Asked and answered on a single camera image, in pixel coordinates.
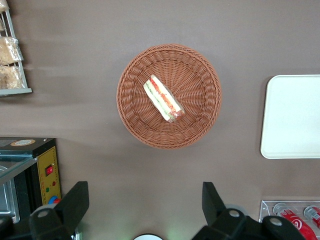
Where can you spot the clear bag of rice snacks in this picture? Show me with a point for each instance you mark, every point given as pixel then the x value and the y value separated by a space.
pixel 3 5
pixel 10 77
pixel 8 50

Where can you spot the tray of packaged snacks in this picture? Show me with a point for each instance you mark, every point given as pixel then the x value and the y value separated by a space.
pixel 15 91

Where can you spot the red cola bottle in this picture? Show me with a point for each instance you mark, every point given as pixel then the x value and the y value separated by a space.
pixel 296 221
pixel 313 216

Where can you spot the clear acrylic bottle rack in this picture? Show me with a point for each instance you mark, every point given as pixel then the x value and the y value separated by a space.
pixel 265 208

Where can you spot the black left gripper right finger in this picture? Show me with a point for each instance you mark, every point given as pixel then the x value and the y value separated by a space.
pixel 212 202

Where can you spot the layered sandwich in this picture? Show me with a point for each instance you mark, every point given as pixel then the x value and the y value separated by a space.
pixel 163 100

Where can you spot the black food warmer yellow panel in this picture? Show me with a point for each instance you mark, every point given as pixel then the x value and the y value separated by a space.
pixel 48 172

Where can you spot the round brown wicker basket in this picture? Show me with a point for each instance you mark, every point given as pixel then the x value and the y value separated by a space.
pixel 195 82

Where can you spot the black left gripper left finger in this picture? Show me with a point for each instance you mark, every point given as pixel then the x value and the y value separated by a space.
pixel 72 200

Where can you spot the cream rectangular tray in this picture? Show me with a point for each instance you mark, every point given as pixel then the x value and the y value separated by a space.
pixel 292 117

